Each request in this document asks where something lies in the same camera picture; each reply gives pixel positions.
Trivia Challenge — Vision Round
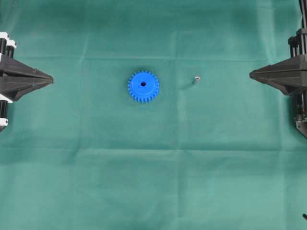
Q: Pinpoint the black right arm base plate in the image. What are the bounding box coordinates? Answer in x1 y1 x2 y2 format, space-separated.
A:
295 120 307 138

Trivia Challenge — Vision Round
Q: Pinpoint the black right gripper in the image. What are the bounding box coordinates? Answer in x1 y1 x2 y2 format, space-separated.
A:
249 28 307 122

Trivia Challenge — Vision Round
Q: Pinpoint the green table cloth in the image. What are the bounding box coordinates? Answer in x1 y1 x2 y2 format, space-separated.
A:
0 0 307 230

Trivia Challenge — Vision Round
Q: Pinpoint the black cable at top right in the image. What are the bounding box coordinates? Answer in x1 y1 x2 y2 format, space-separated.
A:
298 0 307 30

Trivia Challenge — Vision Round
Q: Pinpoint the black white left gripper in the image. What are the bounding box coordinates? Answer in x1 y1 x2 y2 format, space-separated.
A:
0 32 55 132

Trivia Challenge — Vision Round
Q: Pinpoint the blue plastic gear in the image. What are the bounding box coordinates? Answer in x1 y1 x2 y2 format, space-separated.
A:
128 70 160 104

